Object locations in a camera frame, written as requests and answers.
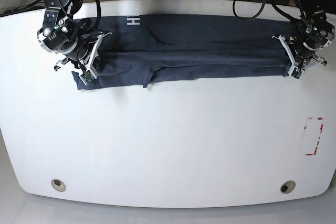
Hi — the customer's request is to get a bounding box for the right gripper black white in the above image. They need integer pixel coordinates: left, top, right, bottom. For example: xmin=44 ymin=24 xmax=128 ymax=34
xmin=52 ymin=28 xmax=112 ymax=74

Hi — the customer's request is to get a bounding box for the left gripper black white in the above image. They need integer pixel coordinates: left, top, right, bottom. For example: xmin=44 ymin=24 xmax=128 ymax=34
xmin=272 ymin=34 xmax=328 ymax=73

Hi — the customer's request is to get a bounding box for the dark blue T-shirt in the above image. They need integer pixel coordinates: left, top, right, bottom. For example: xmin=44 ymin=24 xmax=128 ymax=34
xmin=73 ymin=14 xmax=293 ymax=90

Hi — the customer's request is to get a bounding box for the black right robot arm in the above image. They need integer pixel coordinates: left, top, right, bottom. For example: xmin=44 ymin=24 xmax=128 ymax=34
xmin=37 ymin=0 xmax=111 ymax=76

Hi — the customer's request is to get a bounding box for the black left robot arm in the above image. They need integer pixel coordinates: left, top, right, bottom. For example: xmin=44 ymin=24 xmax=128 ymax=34
xmin=270 ymin=0 xmax=335 ymax=80

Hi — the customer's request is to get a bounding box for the red tape rectangle marking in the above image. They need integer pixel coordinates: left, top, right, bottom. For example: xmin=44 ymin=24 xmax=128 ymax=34
xmin=302 ymin=117 xmax=324 ymax=156

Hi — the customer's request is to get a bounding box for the right table grommet hole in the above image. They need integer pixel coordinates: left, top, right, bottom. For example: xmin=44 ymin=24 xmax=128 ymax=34
xmin=280 ymin=180 xmax=296 ymax=194

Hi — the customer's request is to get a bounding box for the table grommet hole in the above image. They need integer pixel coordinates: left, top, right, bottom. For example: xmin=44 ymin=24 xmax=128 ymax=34
xmin=280 ymin=180 xmax=296 ymax=194
xmin=51 ymin=179 xmax=66 ymax=192

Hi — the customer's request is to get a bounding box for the left table grommet hole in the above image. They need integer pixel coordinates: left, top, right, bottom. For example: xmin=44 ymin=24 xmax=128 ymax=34
xmin=51 ymin=179 xmax=66 ymax=192

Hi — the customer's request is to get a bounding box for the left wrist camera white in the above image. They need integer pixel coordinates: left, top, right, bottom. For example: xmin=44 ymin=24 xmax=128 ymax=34
xmin=288 ymin=66 xmax=305 ymax=80

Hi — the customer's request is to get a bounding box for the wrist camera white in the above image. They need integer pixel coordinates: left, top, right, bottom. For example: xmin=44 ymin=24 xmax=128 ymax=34
xmin=79 ymin=70 xmax=97 ymax=86
xmin=288 ymin=66 xmax=305 ymax=80

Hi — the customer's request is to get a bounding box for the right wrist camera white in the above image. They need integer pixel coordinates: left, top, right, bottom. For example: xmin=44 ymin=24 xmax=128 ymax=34
xmin=79 ymin=70 xmax=97 ymax=86

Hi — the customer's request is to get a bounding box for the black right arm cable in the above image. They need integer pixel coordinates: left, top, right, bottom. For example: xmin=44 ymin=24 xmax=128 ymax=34
xmin=73 ymin=0 xmax=111 ymax=36

